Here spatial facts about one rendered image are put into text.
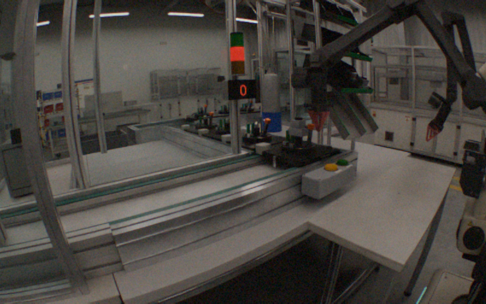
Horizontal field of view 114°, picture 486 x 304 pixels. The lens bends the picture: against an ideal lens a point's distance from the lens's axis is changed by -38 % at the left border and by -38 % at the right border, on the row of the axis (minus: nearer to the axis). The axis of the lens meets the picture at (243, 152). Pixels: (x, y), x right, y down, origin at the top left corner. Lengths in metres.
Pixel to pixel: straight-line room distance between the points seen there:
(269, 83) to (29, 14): 1.69
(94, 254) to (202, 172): 0.47
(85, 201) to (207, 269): 0.41
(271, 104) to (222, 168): 1.08
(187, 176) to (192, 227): 0.29
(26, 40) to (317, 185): 0.75
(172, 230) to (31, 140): 0.34
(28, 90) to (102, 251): 0.34
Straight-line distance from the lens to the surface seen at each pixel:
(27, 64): 0.44
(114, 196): 0.78
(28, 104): 0.43
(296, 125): 0.95
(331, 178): 0.76
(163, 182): 0.80
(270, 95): 1.89
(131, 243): 0.54
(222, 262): 0.56
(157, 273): 0.56
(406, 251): 0.65
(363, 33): 0.90
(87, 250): 0.56
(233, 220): 0.63
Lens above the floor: 1.22
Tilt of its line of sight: 15 degrees down
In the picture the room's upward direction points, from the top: 2 degrees counter-clockwise
